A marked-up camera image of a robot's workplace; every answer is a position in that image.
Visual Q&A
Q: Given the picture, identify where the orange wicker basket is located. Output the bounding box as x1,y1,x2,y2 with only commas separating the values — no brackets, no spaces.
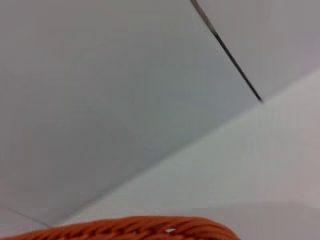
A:
0,215,241,240

